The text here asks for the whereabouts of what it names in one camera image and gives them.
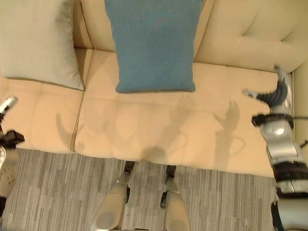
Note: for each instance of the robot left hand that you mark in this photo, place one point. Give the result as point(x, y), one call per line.
point(7, 103)

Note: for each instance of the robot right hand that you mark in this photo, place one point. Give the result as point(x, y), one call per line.
point(276, 93)

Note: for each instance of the robot left silver arm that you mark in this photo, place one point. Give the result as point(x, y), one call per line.
point(7, 168)

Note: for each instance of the robot right silver arm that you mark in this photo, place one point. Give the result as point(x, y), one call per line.
point(284, 154)

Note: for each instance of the cream leather sofa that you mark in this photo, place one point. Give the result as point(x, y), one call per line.
point(149, 125)

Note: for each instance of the light grey cushion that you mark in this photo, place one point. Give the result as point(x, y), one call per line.
point(33, 41)

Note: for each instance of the blue knitted cushion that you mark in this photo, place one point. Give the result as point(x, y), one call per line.
point(154, 48)

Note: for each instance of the robot right silver leg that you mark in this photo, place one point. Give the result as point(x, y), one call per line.
point(174, 199)

